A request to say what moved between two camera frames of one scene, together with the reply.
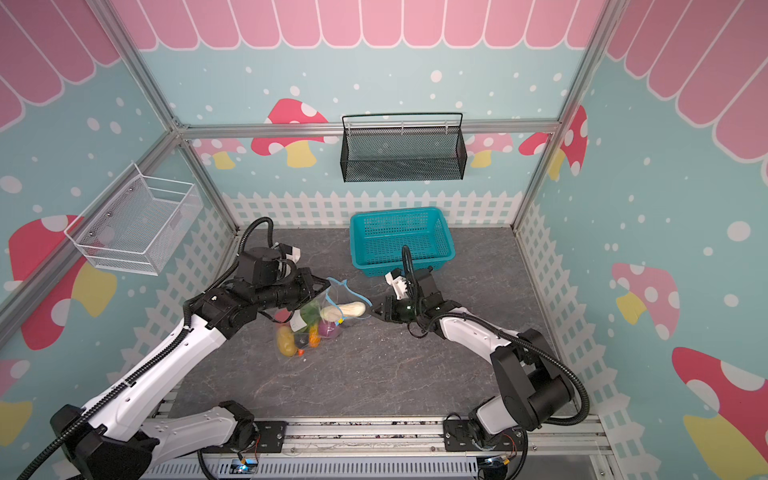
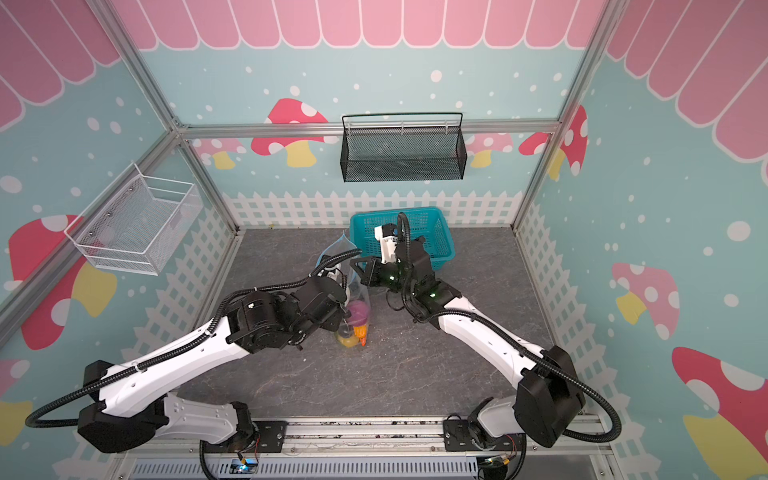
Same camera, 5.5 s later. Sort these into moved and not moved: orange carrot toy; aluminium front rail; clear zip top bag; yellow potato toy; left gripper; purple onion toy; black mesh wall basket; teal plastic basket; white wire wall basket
Moved: clear zip top bag; purple onion toy; left gripper; yellow potato toy; orange carrot toy
Not moved: black mesh wall basket; aluminium front rail; teal plastic basket; white wire wall basket
